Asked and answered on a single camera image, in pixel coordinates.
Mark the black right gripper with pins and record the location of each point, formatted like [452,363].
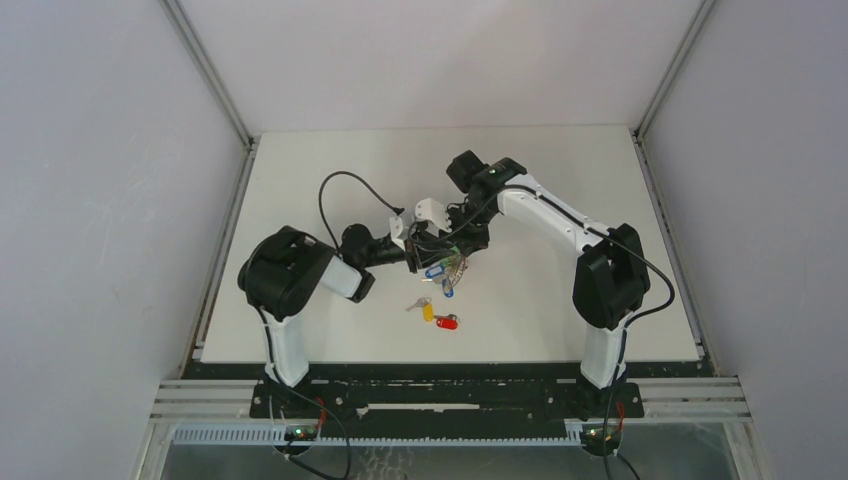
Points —
[469,245]

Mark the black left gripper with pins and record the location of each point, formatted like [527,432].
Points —
[422,253]

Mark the large keyring with yellow handle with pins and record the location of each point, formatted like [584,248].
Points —
[454,267]

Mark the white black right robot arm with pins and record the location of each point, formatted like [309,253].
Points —
[610,279]

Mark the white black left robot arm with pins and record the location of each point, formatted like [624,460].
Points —
[285,269]

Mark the blue key tag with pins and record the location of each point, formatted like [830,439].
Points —
[437,273]

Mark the yellow tag loose key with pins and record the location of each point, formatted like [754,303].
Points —
[424,304]

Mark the red key tag right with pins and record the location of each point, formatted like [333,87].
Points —
[449,322]

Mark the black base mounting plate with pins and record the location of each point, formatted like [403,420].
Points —
[445,401]

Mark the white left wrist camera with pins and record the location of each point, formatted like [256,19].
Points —
[397,231]

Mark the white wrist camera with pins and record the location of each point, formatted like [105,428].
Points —
[397,231]
[433,212]

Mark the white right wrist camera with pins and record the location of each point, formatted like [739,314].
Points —
[433,212]

